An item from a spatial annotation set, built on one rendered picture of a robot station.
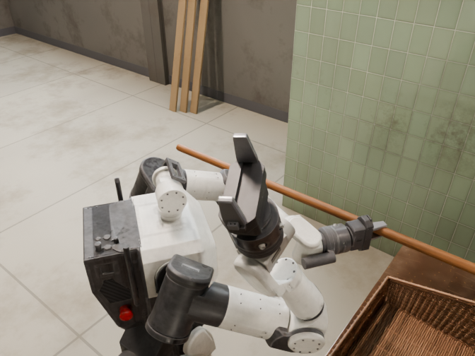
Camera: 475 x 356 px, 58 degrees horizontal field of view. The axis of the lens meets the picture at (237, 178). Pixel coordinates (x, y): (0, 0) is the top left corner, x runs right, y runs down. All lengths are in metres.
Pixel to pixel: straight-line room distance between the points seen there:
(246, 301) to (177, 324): 0.15
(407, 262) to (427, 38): 1.13
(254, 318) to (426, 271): 1.40
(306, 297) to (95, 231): 0.51
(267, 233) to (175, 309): 0.30
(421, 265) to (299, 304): 1.41
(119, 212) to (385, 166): 1.99
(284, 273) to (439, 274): 1.46
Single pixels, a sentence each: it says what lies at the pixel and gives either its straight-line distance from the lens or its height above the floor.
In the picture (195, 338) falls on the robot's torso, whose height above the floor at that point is 1.00.
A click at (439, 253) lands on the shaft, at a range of 1.36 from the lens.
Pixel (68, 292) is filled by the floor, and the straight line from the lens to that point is 2.92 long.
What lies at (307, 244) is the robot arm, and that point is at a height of 1.24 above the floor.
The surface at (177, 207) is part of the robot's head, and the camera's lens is 0.98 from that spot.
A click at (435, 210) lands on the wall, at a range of 2.82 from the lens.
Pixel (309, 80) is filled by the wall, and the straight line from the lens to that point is 2.81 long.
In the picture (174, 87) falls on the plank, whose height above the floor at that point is 0.26.
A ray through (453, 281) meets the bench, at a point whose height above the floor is 0.58.
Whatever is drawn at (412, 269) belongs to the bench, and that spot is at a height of 0.58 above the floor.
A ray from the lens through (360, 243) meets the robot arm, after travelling 1.35.
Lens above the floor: 2.06
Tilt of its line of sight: 34 degrees down
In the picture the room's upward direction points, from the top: straight up
